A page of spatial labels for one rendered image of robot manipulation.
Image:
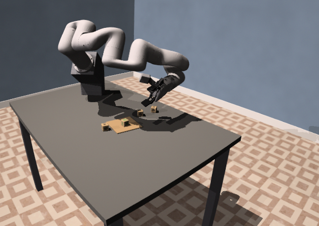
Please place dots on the tan flat mat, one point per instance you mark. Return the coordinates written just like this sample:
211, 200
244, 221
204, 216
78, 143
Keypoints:
118, 128

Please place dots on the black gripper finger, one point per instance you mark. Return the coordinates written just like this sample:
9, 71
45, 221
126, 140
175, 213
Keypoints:
155, 86
147, 102

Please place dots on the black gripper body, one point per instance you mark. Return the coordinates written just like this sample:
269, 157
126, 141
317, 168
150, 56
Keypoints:
164, 88

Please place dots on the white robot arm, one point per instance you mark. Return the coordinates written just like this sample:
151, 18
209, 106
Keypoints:
80, 36

